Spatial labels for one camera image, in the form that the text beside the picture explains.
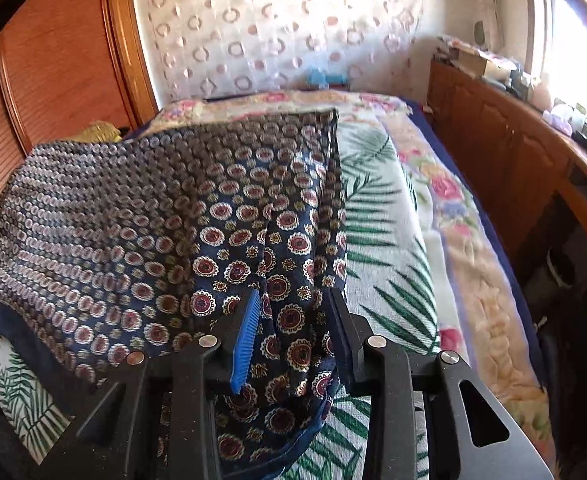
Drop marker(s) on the sheer circle pattern curtain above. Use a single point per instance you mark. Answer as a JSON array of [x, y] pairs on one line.
[[283, 25]]

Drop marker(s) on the wooden framed window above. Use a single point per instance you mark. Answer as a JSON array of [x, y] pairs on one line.
[[573, 45]]

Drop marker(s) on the wooden window cabinet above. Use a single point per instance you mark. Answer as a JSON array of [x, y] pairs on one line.
[[503, 130]]

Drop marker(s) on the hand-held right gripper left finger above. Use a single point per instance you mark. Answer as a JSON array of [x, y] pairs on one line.
[[246, 340]]

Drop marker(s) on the blue tissue box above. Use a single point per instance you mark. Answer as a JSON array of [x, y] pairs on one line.
[[326, 79]]

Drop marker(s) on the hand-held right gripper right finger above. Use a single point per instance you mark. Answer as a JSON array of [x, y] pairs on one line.
[[347, 355]]

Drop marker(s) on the dark waste bin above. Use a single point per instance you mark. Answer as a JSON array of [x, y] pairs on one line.
[[561, 267]]

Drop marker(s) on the green leaf print blanket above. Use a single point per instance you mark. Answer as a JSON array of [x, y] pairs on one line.
[[383, 260]]

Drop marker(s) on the white tied window curtain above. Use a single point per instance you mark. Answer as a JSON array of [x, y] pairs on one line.
[[486, 0]]

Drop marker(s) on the pink floral quilt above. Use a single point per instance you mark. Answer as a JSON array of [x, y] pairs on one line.
[[453, 220]]

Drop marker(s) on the open cardboard box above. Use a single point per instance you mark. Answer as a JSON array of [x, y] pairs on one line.
[[471, 64]]

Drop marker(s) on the navy medallion print garment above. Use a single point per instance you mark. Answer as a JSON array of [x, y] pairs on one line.
[[148, 225]]

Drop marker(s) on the wooden louvered wardrobe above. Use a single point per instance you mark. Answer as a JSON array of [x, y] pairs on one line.
[[58, 60]]

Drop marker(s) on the golden patterned cloth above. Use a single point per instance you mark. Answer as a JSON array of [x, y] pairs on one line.
[[98, 132]]

